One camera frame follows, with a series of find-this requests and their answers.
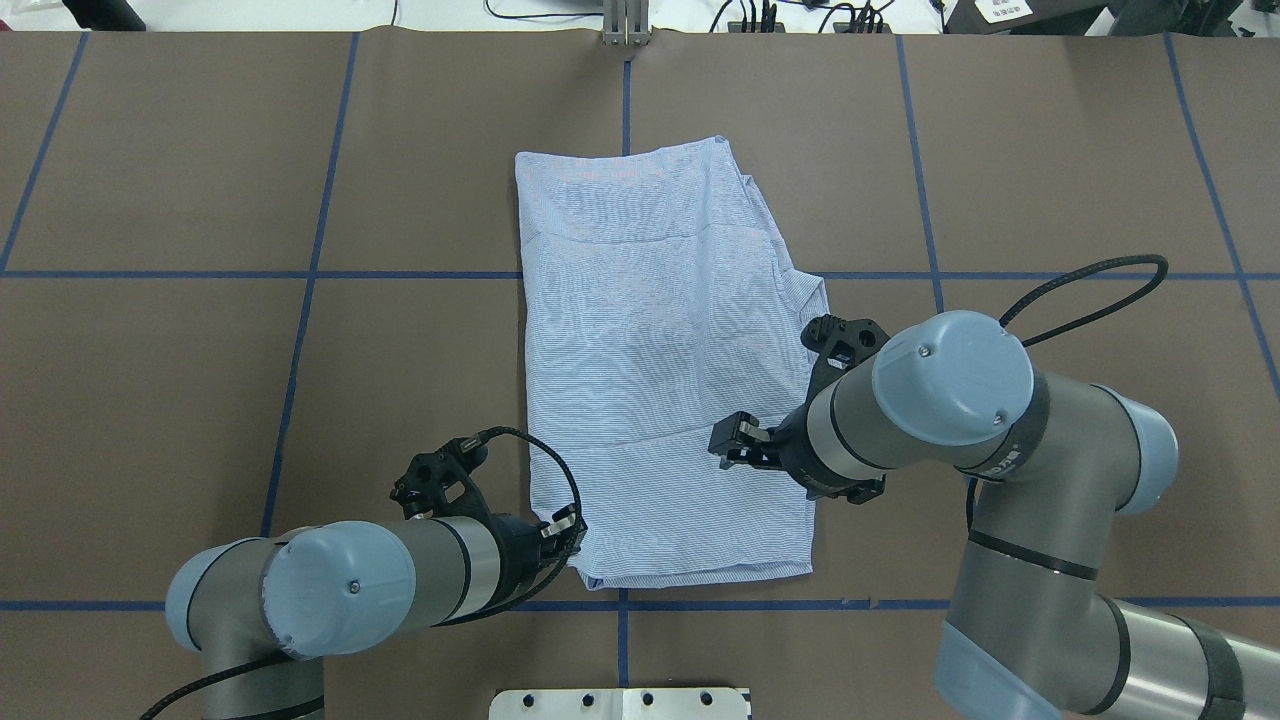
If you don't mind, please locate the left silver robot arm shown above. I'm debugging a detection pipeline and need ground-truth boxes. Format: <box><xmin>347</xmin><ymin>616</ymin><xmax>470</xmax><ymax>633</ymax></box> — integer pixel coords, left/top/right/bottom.
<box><xmin>143</xmin><ymin>506</ymin><xmax>586</xmax><ymax>719</ymax></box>

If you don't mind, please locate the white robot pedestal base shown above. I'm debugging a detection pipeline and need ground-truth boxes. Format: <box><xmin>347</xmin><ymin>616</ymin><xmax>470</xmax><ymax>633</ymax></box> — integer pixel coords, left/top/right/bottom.
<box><xmin>488</xmin><ymin>687</ymin><xmax>753</xmax><ymax>719</ymax></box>

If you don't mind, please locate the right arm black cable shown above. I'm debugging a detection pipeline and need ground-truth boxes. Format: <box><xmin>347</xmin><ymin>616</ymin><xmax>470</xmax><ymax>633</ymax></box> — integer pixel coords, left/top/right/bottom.
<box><xmin>998</xmin><ymin>254</ymin><xmax>1171</xmax><ymax>348</ymax></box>

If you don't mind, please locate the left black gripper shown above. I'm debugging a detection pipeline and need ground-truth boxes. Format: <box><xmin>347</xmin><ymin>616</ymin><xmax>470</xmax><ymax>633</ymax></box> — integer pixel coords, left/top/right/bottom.
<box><xmin>495</xmin><ymin>509</ymin><xmax>586</xmax><ymax>601</ymax></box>

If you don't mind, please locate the aluminium frame post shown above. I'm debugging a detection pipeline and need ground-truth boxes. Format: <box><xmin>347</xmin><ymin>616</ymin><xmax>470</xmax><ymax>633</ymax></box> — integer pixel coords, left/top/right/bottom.
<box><xmin>602</xmin><ymin>0</ymin><xmax>652</xmax><ymax>47</ymax></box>

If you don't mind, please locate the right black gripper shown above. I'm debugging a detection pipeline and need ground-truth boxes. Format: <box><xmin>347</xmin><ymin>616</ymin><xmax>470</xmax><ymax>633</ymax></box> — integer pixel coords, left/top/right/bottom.
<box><xmin>708</xmin><ymin>407</ymin><xmax>884</xmax><ymax>503</ymax></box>

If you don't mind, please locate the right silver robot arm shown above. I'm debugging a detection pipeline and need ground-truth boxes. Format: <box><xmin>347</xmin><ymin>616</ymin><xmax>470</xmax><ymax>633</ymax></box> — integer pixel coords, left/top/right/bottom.
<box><xmin>708</xmin><ymin>310</ymin><xmax>1279</xmax><ymax>719</ymax></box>

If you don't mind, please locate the blue striped button shirt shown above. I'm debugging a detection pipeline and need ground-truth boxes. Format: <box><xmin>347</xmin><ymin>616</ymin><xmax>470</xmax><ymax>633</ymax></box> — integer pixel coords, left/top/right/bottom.
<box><xmin>515</xmin><ymin>136</ymin><xmax>829</xmax><ymax>591</ymax></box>

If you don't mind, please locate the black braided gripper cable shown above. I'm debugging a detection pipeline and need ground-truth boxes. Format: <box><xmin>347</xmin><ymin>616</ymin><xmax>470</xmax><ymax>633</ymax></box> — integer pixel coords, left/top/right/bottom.
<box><xmin>140</xmin><ymin>427</ymin><xmax>586</xmax><ymax>720</ymax></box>

